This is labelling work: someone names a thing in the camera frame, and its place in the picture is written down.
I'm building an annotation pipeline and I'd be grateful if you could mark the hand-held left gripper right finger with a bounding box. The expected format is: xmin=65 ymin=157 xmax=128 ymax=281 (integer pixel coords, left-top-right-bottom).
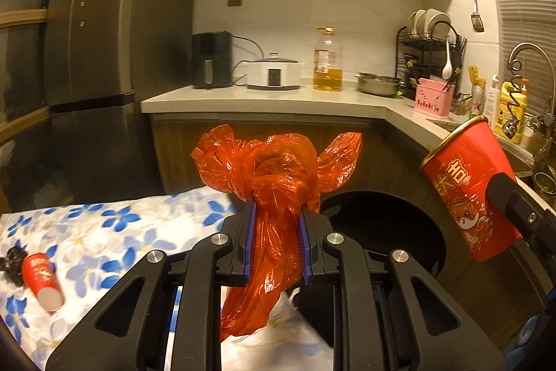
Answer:
xmin=299 ymin=206 xmax=507 ymax=371

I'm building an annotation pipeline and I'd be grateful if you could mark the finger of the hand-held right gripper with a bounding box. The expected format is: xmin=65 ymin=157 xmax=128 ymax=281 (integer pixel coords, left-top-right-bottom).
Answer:
xmin=484 ymin=173 xmax=556 ymax=306

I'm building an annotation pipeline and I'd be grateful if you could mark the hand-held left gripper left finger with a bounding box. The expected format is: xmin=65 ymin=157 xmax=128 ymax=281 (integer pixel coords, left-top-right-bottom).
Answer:
xmin=46 ymin=201 xmax=257 ymax=371

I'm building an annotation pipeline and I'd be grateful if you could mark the large red paper cup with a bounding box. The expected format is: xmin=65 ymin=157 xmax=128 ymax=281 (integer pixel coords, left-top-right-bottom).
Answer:
xmin=419 ymin=115 xmax=522 ymax=263

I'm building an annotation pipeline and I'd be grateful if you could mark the red plastic bag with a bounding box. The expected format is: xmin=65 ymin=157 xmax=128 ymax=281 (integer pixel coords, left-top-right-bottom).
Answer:
xmin=192 ymin=124 xmax=363 ymax=343

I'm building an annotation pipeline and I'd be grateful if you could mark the black trash bin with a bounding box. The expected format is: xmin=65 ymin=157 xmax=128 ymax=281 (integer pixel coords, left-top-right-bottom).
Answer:
xmin=295 ymin=191 xmax=448 ymax=371

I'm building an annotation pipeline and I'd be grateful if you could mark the yellow dish soap bottle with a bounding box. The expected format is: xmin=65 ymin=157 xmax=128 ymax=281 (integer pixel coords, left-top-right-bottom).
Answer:
xmin=495 ymin=79 xmax=530 ymax=145

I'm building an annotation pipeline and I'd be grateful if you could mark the white plastic bottle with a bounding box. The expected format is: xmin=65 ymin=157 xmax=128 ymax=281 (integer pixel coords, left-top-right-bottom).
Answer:
xmin=484 ymin=74 xmax=501 ymax=127

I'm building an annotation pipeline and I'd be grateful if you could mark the red and silver can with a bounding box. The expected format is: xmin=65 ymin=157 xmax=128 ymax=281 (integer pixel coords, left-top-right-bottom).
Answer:
xmin=470 ymin=84 xmax=486 ymax=117

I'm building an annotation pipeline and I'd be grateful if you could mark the pink cutlery holder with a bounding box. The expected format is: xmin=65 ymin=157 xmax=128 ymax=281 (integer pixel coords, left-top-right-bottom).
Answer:
xmin=412 ymin=78 xmax=456 ymax=120

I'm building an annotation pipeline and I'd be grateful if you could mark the floral tablecloth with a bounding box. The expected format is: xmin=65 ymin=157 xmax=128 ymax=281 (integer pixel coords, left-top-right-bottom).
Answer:
xmin=0 ymin=186 xmax=335 ymax=371

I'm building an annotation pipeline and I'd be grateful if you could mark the kitchen counter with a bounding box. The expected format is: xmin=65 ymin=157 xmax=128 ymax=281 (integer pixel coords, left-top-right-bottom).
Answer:
xmin=140 ymin=86 xmax=556 ymax=180

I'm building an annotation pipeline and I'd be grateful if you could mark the white ladle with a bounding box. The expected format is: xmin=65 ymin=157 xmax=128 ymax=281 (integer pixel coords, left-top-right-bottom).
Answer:
xmin=441 ymin=36 xmax=455 ymax=80

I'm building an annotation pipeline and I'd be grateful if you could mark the chrome faucet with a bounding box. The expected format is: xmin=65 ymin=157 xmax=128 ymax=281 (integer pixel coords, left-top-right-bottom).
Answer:
xmin=506 ymin=43 xmax=556 ymax=180

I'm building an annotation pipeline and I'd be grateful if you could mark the white electric cooker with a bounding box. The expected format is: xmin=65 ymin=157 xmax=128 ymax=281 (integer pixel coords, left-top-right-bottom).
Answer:
xmin=246 ymin=53 xmax=302 ymax=91

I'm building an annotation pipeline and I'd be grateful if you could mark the steel basin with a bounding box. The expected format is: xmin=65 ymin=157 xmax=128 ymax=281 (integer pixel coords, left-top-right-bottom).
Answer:
xmin=355 ymin=73 xmax=404 ymax=97

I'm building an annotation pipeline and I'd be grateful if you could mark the cooking oil bottle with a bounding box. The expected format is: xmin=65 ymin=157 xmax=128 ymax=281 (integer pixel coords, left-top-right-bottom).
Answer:
xmin=313 ymin=27 xmax=344 ymax=92

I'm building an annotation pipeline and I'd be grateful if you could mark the black dish rack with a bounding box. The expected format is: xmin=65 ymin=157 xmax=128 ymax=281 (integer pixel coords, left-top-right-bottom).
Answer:
xmin=395 ymin=8 xmax=459 ymax=94

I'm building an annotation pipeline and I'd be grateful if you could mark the black air fryer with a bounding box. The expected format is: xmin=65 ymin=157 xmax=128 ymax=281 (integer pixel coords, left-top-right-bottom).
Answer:
xmin=191 ymin=31 xmax=233 ymax=90

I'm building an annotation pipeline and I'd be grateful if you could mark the metal slotted spatula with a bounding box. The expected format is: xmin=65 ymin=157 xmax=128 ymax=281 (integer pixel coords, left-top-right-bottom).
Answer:
xmin=468 ymin=0 xmax=485 ymax=33

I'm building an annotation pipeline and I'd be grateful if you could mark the white window blind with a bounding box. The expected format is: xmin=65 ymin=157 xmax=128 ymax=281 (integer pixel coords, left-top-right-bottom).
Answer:
xmin=495 ymin=0 xmax=556 ymax=67

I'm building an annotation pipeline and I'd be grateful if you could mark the small red paper cup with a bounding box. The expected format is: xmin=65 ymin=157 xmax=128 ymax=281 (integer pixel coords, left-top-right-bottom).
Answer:
xmin=22 ymin=253 xmax=66 ymax=313

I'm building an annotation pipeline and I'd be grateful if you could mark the black plastic bag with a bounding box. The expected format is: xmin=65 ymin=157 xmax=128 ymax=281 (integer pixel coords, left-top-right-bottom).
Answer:
xmin=0 ymin=246 xmax=27 ymax=284

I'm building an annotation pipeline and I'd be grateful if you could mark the grey refrigerator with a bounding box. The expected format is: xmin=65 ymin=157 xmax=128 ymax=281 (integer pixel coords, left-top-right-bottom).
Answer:
xmin=43 ymin=0 xmax=196 ymax=202

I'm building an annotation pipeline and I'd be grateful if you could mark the wooden glass door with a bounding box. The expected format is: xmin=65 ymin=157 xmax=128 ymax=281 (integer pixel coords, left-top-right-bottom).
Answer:
xmin=0 ymin=0 xmax=62 ymax=202

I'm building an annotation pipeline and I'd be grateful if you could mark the black power cable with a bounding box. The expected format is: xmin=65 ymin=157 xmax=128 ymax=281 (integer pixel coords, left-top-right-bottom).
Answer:
xmin=230 ymin=34 xmax=267 ymax=87

